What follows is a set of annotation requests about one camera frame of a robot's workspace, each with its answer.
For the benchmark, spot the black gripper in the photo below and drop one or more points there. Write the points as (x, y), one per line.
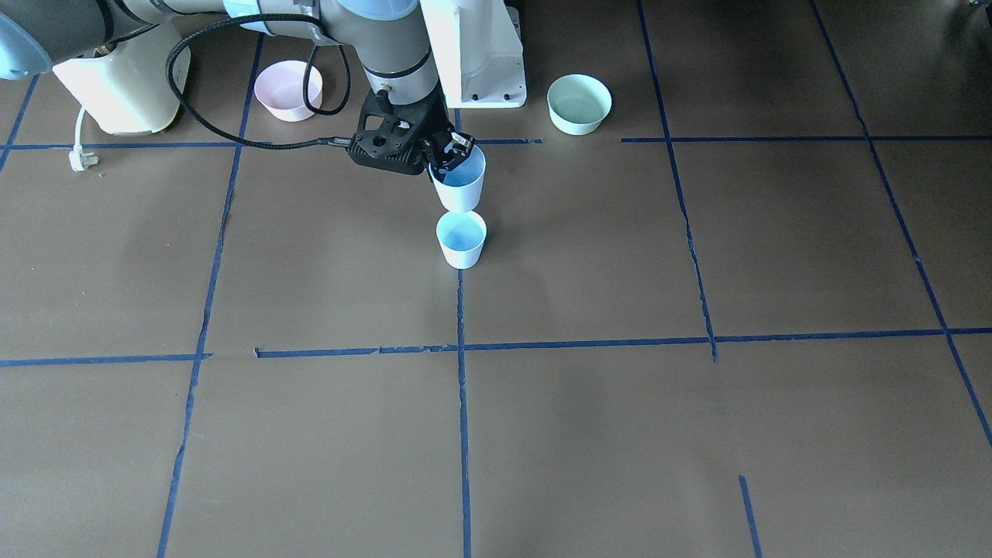
(434, 123)

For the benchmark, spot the light blue cup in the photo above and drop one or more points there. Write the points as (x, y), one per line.
(461, 237)
(459, 190)

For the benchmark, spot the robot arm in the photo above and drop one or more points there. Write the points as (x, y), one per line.
(389, 37)

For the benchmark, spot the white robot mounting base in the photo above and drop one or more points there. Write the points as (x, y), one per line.
(478, 53)

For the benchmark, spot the green bowl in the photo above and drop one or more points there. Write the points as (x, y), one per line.
(578, 104)

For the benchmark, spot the pink bowl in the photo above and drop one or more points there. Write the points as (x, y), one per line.
(288, 92)

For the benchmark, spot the cream toaster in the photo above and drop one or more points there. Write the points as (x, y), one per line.
(126, 91)

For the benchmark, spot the white power plug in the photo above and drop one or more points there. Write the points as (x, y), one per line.
(81, 160)

